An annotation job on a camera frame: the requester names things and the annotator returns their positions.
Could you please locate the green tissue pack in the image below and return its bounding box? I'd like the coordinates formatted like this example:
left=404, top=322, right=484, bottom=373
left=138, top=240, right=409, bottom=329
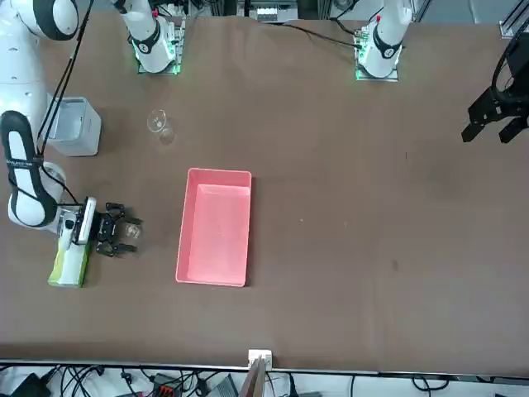
left=47, top=237, right=93, bottom=289

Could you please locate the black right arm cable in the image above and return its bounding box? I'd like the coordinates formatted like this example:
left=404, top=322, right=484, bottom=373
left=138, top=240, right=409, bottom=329
left=35, top=0, right=96, bottom=208

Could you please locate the black power adapter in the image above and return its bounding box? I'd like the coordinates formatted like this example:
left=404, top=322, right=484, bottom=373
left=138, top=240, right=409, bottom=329
left=7, top=371, right=50, bottom=397

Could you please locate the white terminal block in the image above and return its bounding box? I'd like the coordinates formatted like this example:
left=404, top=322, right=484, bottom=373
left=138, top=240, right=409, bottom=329
left=255, top=6, right=279, bottom=24

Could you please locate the aluminium frame post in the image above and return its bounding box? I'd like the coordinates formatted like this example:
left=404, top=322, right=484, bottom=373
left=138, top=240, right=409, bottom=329
left=241, top=349, right=274, bottom=397

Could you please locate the black and orange device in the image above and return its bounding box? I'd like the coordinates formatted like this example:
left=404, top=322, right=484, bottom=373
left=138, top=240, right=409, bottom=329
left=150, top=373, right=183, bottom=397

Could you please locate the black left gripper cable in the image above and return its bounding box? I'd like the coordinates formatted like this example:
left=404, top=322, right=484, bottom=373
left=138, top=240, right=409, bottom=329
left=493, top=39, right=522, bottom=104

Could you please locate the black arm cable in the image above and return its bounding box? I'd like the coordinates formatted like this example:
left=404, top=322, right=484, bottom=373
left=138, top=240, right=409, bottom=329
left=35, top=0, right=96, bottom=208
left=264, top=20, right=361, bottom=50

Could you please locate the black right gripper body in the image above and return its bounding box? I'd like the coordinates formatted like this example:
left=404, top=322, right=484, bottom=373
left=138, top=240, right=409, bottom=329
left=93, top=208, right=125, bottom=245

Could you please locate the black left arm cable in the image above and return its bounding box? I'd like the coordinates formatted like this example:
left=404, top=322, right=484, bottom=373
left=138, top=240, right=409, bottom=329
left=264, top=20, right=361, bottom=50

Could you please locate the large glass beaker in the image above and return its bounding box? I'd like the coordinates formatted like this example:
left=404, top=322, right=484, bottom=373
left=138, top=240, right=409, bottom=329
left=146, top=108, right=175, bottom=146

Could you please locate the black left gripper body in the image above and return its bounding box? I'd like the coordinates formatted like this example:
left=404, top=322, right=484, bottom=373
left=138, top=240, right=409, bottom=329
left=489, top=32, right=529, bottom=121

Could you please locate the pink plastic container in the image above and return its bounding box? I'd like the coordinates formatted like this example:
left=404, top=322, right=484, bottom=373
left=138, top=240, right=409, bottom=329
left=175, top=167, right=254, bottom=289

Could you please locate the white lidded trash bin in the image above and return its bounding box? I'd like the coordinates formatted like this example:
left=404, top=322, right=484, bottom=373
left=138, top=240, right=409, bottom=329
left=43, top=97, right=102, bottom=157

